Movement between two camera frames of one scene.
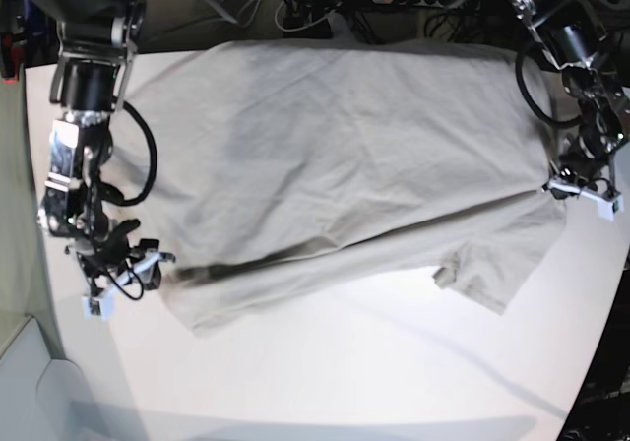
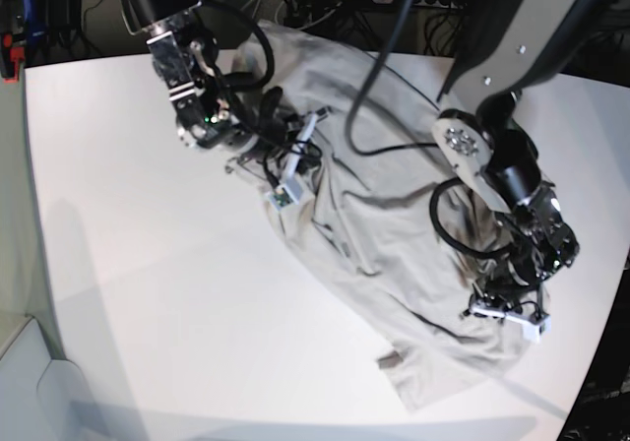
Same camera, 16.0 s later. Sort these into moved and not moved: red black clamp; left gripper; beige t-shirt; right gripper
Moved: beige t-shirt; left gripper; right gripper
Not moved: red black clamp
